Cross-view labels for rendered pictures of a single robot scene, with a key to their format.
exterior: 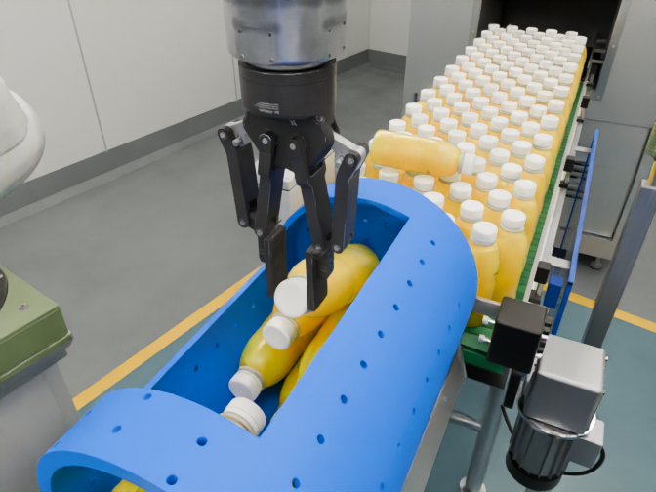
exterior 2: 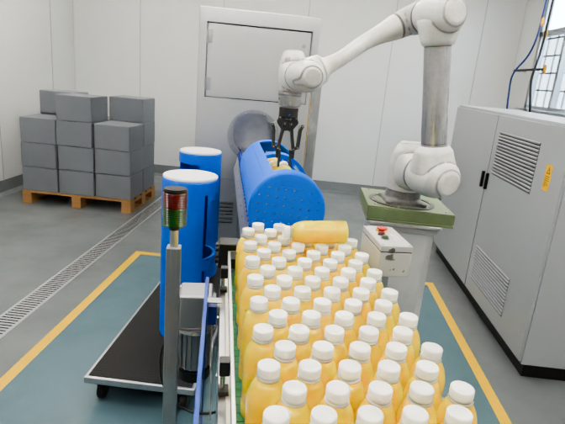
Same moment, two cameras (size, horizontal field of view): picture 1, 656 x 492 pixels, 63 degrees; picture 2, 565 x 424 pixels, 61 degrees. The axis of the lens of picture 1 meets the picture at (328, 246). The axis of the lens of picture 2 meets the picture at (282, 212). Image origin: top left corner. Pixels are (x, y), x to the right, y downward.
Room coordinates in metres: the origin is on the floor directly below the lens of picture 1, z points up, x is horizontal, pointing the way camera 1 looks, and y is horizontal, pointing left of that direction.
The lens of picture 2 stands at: (2.02, -1.03, 1.56)
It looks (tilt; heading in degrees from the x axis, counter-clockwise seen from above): 16 degrees down; 146
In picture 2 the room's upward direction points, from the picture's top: 5 degrees clockwise
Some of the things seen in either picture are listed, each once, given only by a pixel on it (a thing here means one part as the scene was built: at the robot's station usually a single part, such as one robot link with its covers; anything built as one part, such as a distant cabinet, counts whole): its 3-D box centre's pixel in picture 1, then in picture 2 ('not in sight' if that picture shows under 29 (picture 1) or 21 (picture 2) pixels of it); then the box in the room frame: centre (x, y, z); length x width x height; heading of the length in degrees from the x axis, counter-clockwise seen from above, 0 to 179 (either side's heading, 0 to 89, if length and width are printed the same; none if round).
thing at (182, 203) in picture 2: not in sight; (175, 198); (0.86, -0.59, 1.23); 0.06 x 0.06 x 0.04
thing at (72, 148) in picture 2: not in sight; (92, 148); (-3.69, 0.13, 0.59); 1.20 x 0.80 x 1.19; 53
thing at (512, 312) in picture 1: (512, 336); (229, 255); (0.63, -0.30, 0.95); 0.10 x 0.07 x 0.10; 64
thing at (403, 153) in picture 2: not in sight; (409, 165); (0.56, 0.60, 1.23); 0.18 x 0.16 x 0.22; 164
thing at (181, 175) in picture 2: not in sight; (190, 176); (-0.26, -0.09, 1.03); 0.28 x 0.28 x 0.01
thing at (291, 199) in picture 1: (292, 177); (384, 249); (0.98, 0.07, 1.05); 0.20 x 0.10 x 0.10; 154
